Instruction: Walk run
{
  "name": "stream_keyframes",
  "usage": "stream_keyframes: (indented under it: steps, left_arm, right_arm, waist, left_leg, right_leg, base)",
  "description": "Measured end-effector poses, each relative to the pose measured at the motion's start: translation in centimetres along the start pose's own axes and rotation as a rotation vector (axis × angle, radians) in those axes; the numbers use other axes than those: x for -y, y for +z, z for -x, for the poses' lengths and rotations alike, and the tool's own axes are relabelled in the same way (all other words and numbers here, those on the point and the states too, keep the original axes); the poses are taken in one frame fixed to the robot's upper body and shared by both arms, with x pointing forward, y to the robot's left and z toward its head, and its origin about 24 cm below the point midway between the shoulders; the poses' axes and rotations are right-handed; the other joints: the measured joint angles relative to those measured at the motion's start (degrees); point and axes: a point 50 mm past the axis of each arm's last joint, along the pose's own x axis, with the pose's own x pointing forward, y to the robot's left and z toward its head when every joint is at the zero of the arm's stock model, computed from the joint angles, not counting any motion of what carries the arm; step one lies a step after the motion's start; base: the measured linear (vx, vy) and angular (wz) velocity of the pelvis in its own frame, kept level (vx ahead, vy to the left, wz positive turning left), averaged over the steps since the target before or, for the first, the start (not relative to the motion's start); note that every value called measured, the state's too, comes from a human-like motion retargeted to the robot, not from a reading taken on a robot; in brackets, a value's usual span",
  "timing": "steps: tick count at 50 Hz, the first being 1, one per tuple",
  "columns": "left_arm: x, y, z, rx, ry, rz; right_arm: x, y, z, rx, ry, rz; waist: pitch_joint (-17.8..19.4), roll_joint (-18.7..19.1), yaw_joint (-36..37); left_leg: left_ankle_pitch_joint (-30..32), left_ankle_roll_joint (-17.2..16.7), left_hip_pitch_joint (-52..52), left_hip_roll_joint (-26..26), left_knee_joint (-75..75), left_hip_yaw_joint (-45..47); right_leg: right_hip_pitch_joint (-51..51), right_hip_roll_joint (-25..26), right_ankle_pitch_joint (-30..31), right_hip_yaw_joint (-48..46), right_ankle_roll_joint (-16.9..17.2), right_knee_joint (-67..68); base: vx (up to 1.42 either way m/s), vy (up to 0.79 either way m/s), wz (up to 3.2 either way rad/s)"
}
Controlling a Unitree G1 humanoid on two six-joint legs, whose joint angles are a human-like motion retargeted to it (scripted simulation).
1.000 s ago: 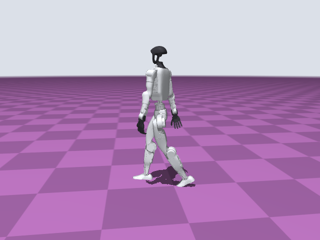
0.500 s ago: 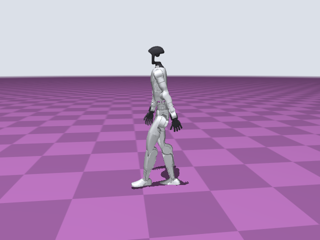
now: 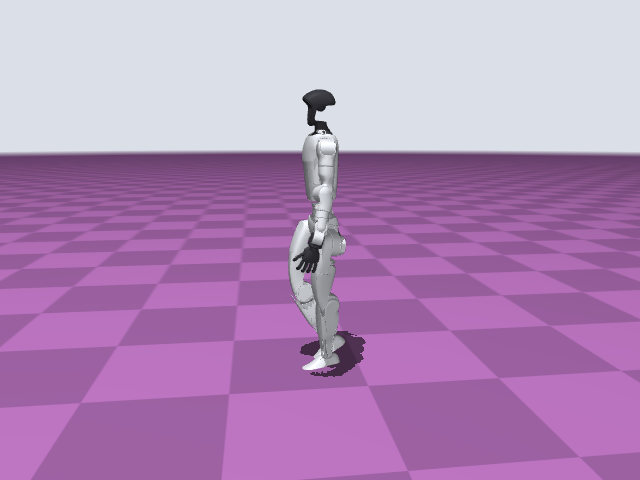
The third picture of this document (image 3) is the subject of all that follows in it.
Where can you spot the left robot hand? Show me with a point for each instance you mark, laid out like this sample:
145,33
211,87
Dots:
309,256

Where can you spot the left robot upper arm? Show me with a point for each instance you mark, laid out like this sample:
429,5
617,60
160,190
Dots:
326,150

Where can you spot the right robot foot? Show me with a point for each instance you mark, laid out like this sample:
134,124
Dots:
338,341

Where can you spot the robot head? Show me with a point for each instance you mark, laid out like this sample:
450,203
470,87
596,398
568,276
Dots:
318,100

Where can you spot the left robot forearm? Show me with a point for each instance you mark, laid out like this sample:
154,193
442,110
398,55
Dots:
323,208

